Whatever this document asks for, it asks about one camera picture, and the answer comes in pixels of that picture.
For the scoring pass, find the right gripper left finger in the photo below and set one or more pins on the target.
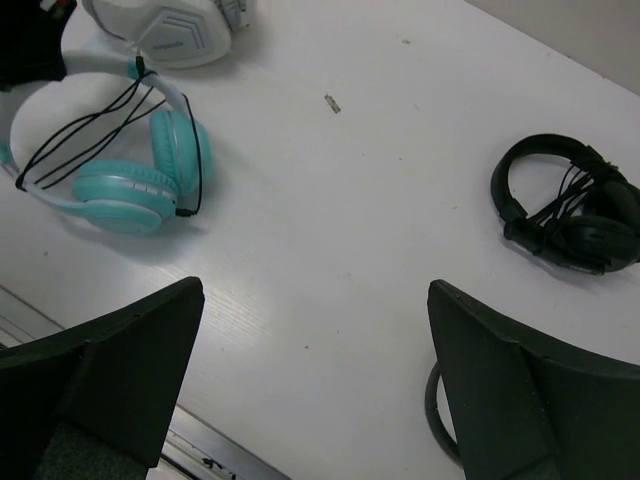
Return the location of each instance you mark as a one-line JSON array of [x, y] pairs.
[[100, 380]]

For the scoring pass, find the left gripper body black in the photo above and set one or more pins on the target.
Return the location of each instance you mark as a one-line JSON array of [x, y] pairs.
[[31, 38]]

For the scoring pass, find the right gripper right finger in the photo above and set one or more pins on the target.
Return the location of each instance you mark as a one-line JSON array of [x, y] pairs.
[[521, 404]]

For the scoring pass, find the teal cat ear headphones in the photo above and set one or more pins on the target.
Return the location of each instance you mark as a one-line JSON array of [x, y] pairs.
[[118, 195]]

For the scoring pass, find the black unwrapped headphones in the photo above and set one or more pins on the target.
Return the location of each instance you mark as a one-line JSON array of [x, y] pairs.
[[441, 435]]

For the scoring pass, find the black wrapped headphones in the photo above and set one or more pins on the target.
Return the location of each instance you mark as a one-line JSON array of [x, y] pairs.
[[592, 225]]

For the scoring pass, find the grey white gaming headset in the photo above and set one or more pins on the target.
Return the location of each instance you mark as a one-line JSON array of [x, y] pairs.
[[175, 34]]

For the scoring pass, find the small debris on table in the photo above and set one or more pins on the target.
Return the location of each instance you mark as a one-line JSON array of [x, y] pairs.
[[332, 103]]

